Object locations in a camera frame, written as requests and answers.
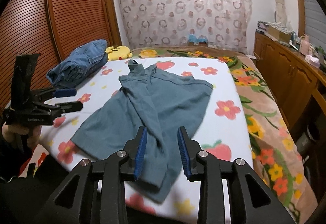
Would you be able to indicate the dark waste bin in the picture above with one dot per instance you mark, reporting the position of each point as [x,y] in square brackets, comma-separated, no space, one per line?
[309,137]

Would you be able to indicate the cardboard box of packets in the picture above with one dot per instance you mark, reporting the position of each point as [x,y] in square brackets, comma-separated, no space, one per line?
[279,33]

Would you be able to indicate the pink kettle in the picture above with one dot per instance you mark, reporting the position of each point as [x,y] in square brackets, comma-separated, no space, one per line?
[305,44]

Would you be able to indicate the wooden cabinet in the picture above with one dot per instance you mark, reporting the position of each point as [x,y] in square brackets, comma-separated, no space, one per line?
[280,61]

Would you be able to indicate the person's left hand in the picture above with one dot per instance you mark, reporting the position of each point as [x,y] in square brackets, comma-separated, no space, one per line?
[33,140]

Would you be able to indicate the person's left forearm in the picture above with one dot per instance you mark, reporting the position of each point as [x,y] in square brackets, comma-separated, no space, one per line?
[20,201]

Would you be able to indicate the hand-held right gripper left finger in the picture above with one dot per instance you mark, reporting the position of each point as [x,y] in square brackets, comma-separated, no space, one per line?
[141,152]

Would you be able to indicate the brown floral blanket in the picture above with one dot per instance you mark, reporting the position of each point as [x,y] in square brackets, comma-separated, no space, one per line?
[257,101]

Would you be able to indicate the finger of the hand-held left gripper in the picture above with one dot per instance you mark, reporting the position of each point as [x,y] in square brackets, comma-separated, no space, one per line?
[65,92]
[72,106]

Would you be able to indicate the dark blue folded jeans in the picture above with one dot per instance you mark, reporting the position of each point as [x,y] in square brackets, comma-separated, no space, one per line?
[95,67]

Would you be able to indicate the white tissue box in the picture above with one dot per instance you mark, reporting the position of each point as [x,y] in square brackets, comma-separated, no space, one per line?
[312,59]

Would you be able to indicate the wooden window frame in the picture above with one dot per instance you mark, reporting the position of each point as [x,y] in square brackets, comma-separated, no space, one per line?
[299,5]

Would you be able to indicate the light blue folded jeans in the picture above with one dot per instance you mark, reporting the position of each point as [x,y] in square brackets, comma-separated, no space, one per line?
[84,54]

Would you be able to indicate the yellow plush toy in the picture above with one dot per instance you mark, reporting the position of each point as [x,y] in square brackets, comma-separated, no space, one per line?
[118,52]

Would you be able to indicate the blue plastic bag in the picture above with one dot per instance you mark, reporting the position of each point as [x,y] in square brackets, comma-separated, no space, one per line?
[196,38]

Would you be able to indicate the grey window blind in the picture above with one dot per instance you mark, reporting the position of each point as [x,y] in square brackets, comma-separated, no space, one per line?
[314,10]

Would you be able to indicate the purple packet stack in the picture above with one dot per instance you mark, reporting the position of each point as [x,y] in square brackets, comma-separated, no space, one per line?
[261,26]

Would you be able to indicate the small cardboard box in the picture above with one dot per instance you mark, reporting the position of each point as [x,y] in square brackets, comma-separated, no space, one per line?
[201,44]

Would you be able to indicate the blue denim garment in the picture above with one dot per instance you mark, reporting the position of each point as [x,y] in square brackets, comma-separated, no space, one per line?
[158,101]

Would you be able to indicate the white floral bed sheet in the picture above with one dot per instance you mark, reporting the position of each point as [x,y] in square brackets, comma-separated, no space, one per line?
[229,81]

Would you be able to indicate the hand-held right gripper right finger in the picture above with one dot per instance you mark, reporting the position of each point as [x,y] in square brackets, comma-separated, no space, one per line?
[184,152]

